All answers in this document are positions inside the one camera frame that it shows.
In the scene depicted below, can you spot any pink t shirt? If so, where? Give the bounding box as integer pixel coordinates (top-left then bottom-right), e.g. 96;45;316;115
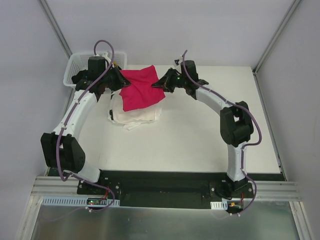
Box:
119;65;166;112

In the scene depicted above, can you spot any white t shirt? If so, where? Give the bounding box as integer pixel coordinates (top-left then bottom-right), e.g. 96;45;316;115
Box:
107;93;162;130

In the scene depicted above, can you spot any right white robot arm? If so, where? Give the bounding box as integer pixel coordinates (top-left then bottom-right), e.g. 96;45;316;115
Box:
151;60;254;200

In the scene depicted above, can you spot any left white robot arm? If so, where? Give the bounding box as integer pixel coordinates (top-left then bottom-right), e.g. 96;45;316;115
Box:
40;54;131;195

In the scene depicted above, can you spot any black t shirt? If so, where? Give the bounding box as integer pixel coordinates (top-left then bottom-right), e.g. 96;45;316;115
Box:
71;64;122;84

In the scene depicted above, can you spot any white plastic laundry basket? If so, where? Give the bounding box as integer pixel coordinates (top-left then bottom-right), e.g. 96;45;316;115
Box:
63;51;128;89

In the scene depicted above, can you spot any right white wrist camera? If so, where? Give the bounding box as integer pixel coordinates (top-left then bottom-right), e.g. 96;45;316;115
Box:
173;58;182;68

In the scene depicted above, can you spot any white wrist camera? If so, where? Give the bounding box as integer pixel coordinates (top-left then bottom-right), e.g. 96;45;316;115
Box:
173;58;182;68
95;51;112;62

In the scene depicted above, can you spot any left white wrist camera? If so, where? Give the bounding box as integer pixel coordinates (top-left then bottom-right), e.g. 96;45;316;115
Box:
95;51;112;62

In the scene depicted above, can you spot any left aluminium frame post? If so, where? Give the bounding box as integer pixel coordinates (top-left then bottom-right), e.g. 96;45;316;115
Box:
37;0;73;59

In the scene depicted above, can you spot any aluminium frame post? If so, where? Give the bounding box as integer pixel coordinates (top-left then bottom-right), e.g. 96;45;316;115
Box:
252;0;303;76
37;0;73;59

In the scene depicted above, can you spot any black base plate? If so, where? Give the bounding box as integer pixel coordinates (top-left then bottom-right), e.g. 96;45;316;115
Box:
76;170;256;209

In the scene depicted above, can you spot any left white cable duct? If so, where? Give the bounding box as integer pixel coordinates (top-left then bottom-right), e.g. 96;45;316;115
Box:
42;196;120;208

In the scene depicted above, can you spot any white cable duct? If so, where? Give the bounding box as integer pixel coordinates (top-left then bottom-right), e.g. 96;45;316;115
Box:
210;201;228;211
42;196;120;208

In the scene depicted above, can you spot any right white cable duct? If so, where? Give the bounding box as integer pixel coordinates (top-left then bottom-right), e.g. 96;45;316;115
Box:
210;201;228;211

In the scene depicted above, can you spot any right aluminium frame post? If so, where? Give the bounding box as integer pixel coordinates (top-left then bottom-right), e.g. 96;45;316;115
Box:
252;0;303;76

